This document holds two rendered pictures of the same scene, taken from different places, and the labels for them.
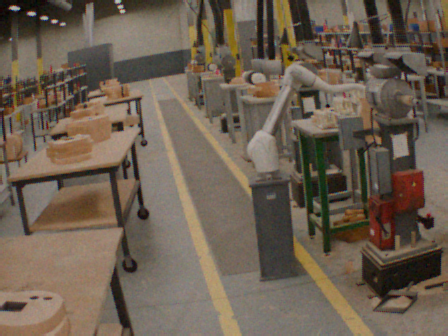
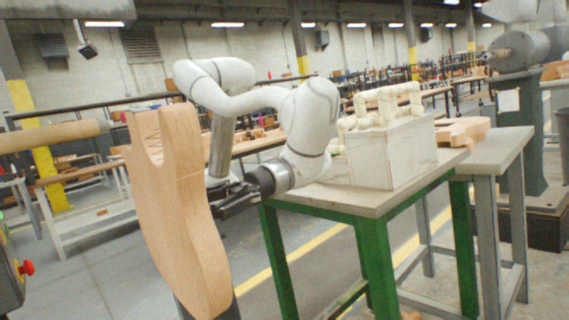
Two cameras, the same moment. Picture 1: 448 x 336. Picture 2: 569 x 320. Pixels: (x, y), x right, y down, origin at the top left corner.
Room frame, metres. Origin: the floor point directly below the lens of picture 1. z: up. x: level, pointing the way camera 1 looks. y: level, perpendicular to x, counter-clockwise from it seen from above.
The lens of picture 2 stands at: (4.68, -1.71, 1.23)
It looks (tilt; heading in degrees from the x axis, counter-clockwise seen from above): 11 degrees down; 57
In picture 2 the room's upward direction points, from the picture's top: 11 degrees counter-clockwise
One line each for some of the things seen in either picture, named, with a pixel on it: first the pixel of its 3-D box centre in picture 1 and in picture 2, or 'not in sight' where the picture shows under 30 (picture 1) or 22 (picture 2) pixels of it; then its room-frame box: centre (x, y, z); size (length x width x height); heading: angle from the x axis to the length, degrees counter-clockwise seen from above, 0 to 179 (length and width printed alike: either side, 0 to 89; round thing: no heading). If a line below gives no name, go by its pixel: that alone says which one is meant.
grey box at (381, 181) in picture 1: (378, 148); not in sight; (4.23, -0.95, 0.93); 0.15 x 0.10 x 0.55; 5
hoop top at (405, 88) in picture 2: not in sight; (399, 90); (5.47, -1.16, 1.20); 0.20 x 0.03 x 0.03; 4
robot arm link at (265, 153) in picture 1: (265, 153); not in sight; (4.98, -0.28, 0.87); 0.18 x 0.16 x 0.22; 9
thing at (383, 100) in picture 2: not in sight; (384, 111); (5.39, -1.17, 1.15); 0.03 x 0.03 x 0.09
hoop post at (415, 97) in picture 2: not in sight; (416, 101); (5.55, -1.15, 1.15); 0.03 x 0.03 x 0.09
